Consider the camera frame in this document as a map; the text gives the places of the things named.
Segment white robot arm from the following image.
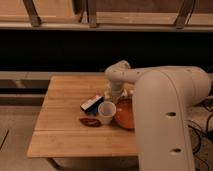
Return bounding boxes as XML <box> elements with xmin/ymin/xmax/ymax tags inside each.
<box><xmin>105</xmin><ymin>60</ymin><xmax>211</xmax><ymax>171</ymax></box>

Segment orange ceramic bowl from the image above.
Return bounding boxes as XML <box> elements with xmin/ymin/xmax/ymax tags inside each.
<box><xmin>115</xmin><ymin>99</ymin><xmax>134</xmax><ymax>130</ymax></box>

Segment wooden shelf frame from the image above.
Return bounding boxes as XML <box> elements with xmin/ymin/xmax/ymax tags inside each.
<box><xmin>0</xmin><ymin>0</ymin><xmax>213</xmax><ymax>32</ymax></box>

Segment dark red flat object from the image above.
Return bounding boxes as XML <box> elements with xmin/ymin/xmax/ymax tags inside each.
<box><xmin>80</xmin><ymin>118</ymin><xmax>101</xmax><ymax>127</ymax></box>

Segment white paper cup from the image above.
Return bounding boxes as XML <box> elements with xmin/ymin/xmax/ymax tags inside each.
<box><xmin>98</xmin><ymin>101</ymin><xmax>116</xmax><ymax>125</ymax></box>

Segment wooden table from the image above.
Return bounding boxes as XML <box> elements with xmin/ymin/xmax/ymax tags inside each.
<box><xmin>27</xmin><ymin>76</ymin><xmax>137</xmax><ymax>158</ymax></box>

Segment black cables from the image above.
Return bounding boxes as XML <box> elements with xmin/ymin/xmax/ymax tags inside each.
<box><xmin>187</xmin><ymin>99</ymin><xmax>213</xmax><ymax>171</ymax></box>

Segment black and white box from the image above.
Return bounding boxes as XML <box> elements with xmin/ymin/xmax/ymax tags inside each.
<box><xmin>80</xmin><ymin>95</ymin><xmax>104</xmax><ymax>113</ymax></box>

